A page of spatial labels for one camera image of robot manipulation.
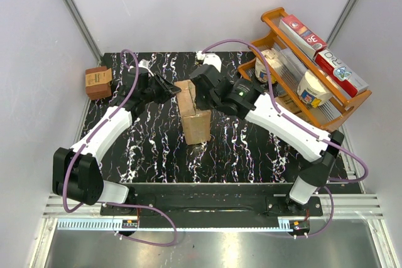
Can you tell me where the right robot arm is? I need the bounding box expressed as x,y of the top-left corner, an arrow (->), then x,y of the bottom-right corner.
190,64 -> 344,215

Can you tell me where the beige cleaning pad pack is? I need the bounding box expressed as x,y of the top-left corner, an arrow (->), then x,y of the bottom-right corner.
291,108 -> 308,119
275,95 -> 299,113

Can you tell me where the brown cardboard express box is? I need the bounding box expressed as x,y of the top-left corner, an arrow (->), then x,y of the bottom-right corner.
174,80 -> 211,145

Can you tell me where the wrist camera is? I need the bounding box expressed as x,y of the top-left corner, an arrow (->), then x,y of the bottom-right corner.
196,51 -> 222,72
139,59 -> 149,69

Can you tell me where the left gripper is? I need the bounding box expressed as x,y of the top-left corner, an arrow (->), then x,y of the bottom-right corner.
142,72 -> 181,105

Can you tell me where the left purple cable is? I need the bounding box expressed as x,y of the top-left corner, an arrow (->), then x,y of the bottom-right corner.
62,48 -> 179,247

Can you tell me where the lower beige cleaning pad pack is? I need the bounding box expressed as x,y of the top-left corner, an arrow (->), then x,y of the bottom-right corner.
291,108 -> 308,119

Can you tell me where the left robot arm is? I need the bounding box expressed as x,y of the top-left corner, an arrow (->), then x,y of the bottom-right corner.
52,67 -> 181,215

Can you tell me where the red silver toothpaste box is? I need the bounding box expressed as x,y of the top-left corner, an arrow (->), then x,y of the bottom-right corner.
315,48 -> 369,97

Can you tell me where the upper beige cleaning pad pack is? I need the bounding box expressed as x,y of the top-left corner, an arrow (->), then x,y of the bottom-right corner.
275,95 -> 299,113

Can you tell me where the orange wooden shelf rack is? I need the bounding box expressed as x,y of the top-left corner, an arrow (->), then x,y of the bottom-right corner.
237,8 -> 371,132

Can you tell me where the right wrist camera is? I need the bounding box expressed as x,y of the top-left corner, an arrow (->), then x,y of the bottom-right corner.
196,51 -> 222,72

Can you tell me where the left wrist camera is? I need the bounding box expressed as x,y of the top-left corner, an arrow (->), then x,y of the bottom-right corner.
139,59 -> 149,69

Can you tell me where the red white toothpaste box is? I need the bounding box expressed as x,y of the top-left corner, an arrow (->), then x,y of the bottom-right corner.
279,14 -> 327,60

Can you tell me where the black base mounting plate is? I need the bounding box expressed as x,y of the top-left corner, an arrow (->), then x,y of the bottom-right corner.
100,181 -> 324,230

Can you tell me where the red cleaning pad pack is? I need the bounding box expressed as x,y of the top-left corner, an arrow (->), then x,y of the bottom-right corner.
85,66 -> 113,100

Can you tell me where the right toilet paper roll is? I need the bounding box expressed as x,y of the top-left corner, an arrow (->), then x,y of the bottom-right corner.
296,70 -> 332,108

